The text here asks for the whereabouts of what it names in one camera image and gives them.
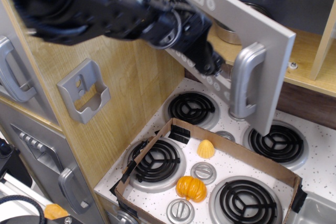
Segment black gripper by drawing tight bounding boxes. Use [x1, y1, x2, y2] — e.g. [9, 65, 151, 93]
[141, 0, 225, 76]

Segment grey toy microwave door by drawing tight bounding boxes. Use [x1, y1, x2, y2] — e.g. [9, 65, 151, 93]
[169, 0, 296, 135]

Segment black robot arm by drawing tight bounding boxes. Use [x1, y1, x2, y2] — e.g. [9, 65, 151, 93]
[13, 0, 224, 76]

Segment back left black burner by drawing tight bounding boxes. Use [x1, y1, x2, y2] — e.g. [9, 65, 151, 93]
[163, 91, 220, 130]

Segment black burner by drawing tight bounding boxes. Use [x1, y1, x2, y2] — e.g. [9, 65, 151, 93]
[163, 91, 220, 130]
[208, 176, 283, 224]
[129, 137, 186, 194]
[242, 120, 309, 170]

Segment grey back stove knob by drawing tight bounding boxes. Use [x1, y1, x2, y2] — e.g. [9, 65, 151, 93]
[228, 109, 245, 122]

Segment grey stove knob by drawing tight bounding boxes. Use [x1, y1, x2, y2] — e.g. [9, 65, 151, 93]
[228, 109, 245, 122]
[191, 162, 217, 185]
[166, 199, 195, 224]

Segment grey small middle knob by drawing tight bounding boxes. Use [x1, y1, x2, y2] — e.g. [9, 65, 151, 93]
[216, 131, 236, 143]

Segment white door latch clip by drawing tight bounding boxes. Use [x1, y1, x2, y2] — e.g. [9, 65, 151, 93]
[288, 62, 298, 70]

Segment yellow toy corn piece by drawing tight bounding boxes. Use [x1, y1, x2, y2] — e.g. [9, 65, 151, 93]
[197, 140, 215, 159]

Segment grey centre stove knob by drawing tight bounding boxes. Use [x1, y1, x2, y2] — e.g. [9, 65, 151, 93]
[191, 162, 217, 185]

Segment front left black burner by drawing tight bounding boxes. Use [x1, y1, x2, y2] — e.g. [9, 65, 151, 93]
[129, 137, 186, 194]

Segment back right black burner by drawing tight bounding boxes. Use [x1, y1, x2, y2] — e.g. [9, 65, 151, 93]
[242, 120, 309, 170]

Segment grey plastic phone holder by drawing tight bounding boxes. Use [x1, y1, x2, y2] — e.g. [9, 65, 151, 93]
[57, 58, 111, 124]

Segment orange toy pumpkin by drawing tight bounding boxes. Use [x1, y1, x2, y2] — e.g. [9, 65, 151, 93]
[175, 176, 207, 202]

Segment front right black burner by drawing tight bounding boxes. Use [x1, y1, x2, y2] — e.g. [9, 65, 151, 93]
[208, 176, 283, 224]

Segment grey front stove knob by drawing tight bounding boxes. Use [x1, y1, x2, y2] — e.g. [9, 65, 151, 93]
[166, 199, 195, 224]

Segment grey oven knob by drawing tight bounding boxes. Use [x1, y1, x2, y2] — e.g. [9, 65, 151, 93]
[117, 210, 138, 224]

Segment steel toy sink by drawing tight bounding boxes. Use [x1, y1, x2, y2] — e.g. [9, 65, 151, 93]
[285, 191, 335, 224]

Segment grey ice dispenser panel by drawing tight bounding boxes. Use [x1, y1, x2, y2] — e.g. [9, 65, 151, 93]
[11, 124, 64, 175]

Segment orange toy near floor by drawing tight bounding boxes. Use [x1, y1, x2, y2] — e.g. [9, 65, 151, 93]
[44, 204, 69, 220]

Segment steel pot with handles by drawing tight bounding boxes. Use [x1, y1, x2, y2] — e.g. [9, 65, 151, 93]
[214, 2, 272, 45]

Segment brown cardboard frame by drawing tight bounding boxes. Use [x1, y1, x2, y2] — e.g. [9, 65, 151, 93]
[110, 118, 306, 223]

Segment grey lower fridge handle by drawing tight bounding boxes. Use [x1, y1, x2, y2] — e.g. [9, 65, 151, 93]
[58, 168, 89, 215]

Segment grey fridge handle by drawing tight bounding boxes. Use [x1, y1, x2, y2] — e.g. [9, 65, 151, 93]
[58, 168, 89, 215]
[1, 36, 37, 103]

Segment grey upper fridge handle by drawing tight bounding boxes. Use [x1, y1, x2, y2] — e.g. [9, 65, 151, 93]
[1, 36, 37, 103]

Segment black braided cable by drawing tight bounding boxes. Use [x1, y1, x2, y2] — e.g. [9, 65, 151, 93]
[0, 195, 46, 224]

